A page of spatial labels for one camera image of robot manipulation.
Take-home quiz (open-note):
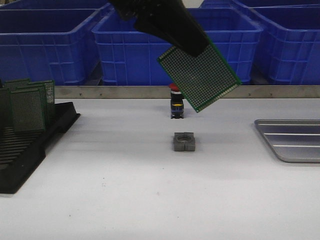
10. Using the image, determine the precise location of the left blue plastic bin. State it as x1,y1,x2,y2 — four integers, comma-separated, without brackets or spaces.
0,9,101,86

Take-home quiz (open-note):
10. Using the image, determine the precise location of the right blue plastic bin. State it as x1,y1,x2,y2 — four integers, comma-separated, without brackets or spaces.
249,6,320,85

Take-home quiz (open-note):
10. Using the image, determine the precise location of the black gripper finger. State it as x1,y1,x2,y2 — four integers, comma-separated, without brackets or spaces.
134,0,210,57

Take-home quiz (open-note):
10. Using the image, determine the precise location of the red emergency stop button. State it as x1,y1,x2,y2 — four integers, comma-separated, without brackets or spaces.
168,83,184,119

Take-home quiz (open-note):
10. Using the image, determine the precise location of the silver metal tray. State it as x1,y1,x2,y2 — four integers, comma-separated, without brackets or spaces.
254,119,320,164

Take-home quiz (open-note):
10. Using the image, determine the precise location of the centre blue plastic bin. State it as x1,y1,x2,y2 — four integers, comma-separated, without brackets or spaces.
92,7,263,86

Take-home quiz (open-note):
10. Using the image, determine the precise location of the far left blue bin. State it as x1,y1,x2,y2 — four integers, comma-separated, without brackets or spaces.
0,0,114,10

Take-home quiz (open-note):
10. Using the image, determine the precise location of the blue plastic bin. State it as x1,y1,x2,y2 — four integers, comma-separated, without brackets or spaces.
0,9,101,86
249,6,320,85
92,7,263,86

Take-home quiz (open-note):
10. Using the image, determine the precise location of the far right blue bin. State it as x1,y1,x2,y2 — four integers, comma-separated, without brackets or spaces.
200,0,320,9

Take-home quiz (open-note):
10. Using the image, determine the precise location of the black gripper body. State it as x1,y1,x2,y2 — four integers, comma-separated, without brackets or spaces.
109,0,160,20

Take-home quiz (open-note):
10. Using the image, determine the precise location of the grey metal clamp block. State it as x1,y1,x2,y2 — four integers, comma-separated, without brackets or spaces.
173,132,196,152

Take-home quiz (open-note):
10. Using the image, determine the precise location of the black slotted board rack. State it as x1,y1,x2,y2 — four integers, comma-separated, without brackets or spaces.
0,102,80,194

